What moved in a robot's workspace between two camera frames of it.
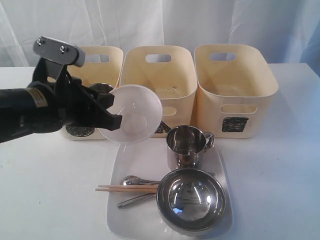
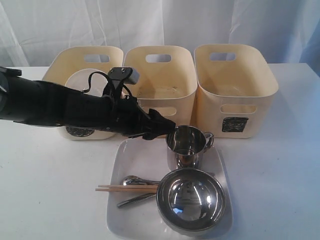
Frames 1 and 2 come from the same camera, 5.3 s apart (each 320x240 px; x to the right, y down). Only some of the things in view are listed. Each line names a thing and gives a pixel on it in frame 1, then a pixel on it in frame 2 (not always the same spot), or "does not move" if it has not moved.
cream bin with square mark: [235, 92] does not move
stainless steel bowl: [191, 201] does not move
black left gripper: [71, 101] to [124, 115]
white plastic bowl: [141, 112] to [79, 80]
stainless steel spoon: [131, 180] does not move
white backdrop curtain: [290, 28] does not move
